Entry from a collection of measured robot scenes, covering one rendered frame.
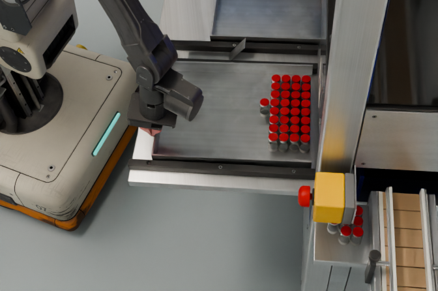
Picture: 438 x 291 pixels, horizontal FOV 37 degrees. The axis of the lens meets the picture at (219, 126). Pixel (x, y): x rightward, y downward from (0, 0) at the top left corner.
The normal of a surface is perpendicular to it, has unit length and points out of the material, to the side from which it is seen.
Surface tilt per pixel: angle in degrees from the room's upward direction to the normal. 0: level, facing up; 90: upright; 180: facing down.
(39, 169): 0
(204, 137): 0
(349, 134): 90
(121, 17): 81
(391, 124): 90
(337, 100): 90
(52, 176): 0
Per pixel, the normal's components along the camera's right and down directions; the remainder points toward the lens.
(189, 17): -0.07, -0.55
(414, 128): -0.10, 0.83
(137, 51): -0.44, 0.67
